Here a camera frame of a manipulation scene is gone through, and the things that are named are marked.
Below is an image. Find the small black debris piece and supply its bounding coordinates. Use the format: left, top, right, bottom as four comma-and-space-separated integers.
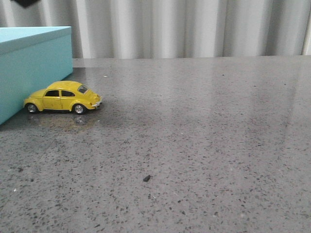
143, 175, 151, 182

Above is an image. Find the light blue storage box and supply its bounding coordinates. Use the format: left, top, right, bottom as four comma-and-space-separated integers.
0, 26, 73, 123

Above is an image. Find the yellow beetle toy car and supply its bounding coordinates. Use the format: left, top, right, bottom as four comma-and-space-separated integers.
24, 81, 103, 115

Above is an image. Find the white pleated curtain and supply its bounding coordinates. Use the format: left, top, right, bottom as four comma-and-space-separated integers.
0, 0, 311, 59

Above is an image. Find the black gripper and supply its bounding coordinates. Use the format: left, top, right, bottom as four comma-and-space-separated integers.
12, 0, 39, 8

